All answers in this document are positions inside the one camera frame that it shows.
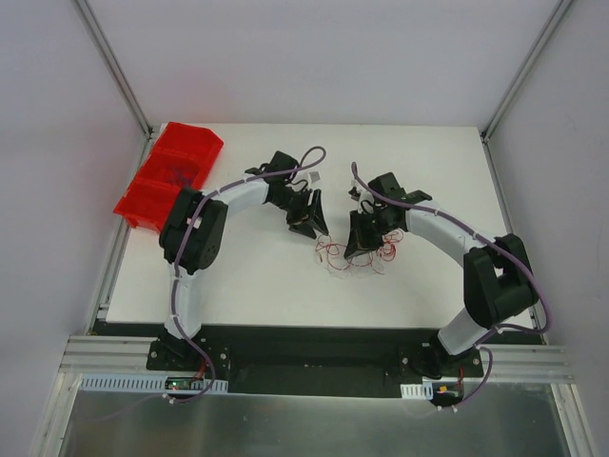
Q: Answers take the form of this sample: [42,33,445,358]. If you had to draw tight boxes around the right aluminium frame post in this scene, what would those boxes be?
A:
[481,0,577,144]

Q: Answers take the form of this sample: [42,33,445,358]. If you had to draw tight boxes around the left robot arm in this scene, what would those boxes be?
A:
[151,147,329,370]

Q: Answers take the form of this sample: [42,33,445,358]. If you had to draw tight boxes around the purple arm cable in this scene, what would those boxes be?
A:
[92,146,327,423]
[350,161,556,415]

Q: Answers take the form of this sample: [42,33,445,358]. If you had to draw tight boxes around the red plastic bin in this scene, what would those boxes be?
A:
[114,122,224,233]

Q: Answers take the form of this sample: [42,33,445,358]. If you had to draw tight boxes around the left white cable duct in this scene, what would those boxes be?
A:
[80,374,228,395]

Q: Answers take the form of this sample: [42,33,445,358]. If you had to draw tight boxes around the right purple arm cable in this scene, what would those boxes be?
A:
[350,161,556,415]

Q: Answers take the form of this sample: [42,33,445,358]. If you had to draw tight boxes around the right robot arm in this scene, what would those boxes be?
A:
[344,172,540,379]

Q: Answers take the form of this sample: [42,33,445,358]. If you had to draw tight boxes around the white cable duct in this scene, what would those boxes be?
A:
[400,380,464,401]
[80,374,228,395]

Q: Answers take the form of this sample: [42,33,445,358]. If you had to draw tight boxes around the right white cable duct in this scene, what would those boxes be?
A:
[400,380,464,401]

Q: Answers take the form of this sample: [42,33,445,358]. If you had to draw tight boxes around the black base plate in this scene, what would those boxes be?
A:
[92,323,488,399]

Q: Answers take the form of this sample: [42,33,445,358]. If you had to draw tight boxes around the red wire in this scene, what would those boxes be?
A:
[314,228,405,277]

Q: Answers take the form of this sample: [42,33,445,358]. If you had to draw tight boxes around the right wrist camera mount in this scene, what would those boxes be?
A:
[348,180,363,201]

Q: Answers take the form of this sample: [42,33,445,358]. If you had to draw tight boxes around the aluminium frame post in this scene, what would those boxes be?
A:
[71,0,153,137]
[481,0,577,144]

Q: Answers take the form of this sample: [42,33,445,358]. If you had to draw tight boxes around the left aluminium frame post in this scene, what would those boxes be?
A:
[71,0,153,137]

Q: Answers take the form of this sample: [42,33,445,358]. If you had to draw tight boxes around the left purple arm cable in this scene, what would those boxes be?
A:
[92,146,327,423]

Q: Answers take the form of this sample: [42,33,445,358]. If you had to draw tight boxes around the white wire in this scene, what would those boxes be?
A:
[313,247,382,282]

